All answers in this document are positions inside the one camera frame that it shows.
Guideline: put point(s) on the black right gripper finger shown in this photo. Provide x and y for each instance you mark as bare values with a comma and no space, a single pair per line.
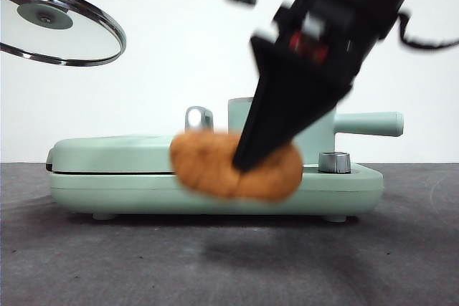
283,105

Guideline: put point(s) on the glass lid with green knob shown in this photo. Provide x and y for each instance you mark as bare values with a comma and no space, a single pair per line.
71,30

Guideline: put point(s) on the brown potato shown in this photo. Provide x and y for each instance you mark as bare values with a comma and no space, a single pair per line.
208,170

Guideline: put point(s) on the silver control knob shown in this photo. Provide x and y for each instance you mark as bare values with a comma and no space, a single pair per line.
334,162

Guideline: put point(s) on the mint green griddle cover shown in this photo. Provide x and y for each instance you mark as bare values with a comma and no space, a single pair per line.
114,155

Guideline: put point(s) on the mint green breakfast machine base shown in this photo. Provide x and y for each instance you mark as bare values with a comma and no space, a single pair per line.
125,195

